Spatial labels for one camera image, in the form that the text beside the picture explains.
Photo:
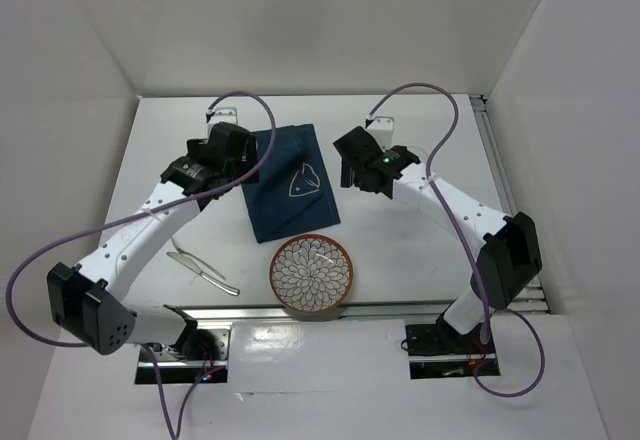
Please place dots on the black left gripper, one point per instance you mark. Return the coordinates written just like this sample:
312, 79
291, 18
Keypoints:
245, 166

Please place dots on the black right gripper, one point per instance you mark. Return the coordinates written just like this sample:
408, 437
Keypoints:
346, 175

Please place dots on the blue fish placemat cloth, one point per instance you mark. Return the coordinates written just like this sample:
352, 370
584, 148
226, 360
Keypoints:
293, 195

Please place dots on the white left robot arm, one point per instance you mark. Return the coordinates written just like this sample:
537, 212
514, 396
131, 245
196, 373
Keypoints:
86, 299

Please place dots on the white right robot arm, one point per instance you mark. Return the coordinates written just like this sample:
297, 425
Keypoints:
503, 250

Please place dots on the floral ceramic plate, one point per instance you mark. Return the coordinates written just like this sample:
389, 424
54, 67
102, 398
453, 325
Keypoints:
311, 274

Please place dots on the silver fork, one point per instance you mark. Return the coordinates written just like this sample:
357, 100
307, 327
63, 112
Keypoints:
197, 260

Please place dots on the silver table knife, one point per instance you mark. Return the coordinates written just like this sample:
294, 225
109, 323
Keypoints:
194, 267

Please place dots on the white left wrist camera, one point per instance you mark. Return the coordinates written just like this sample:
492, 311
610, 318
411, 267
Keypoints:
221, 114

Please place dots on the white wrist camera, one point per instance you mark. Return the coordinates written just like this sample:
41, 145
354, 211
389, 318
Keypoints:
221, 114
381, 128

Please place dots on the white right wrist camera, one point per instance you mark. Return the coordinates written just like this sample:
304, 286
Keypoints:
381, 128

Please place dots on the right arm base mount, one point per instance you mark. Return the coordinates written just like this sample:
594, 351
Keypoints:
438, 354

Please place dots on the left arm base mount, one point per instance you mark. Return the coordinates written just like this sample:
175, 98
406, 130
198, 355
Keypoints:
206, 354

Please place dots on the aluminium right side rail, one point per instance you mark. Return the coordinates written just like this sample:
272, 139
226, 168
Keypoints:
532, 299

